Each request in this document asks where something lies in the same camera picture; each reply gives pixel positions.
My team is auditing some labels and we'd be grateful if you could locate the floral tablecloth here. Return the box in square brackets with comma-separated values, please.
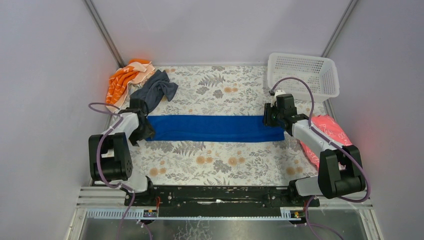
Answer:
[130, 66, 318, 186]

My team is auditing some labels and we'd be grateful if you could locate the orange white towel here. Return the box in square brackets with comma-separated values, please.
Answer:
[105, 58, 156, 108]

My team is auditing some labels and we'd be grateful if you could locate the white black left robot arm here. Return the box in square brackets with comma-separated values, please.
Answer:
[88, 99, 155, 194]

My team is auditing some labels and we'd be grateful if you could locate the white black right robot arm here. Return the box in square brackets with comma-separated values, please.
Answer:
[263, 93, 367, 199]

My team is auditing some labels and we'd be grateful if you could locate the dark grey towel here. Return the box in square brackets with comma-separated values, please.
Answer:
[129, 70, 179, 114]

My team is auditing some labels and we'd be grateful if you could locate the blue towel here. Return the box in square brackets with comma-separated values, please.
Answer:
[146, 115, 285, 143]

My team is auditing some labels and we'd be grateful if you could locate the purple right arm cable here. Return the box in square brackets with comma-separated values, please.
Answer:
[268, 76, 373, 240]

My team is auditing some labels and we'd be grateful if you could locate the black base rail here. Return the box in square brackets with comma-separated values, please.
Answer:
[124, 185, 309, 218]

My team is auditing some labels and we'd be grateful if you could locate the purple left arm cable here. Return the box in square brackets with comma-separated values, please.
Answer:
[87, 101, 155, 240]

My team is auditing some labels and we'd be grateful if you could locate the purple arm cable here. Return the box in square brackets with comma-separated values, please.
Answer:
[268, 76, 373, 240]
[87, 101, 155, 240]

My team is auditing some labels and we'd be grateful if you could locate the white plastic basket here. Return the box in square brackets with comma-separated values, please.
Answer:
[266, 52, 340, 103]

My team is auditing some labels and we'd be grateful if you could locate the pink patterned towel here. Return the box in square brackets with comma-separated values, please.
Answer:
[299, 114, 354, 170]

